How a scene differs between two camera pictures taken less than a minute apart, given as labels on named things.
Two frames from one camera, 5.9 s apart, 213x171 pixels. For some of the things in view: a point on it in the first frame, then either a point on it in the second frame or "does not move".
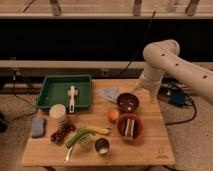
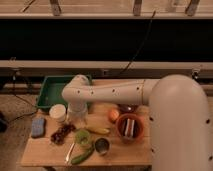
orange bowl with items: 130,128 does not move
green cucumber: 77,135 to 81,158
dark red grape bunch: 60,134 does not move
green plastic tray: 72,90 does not move
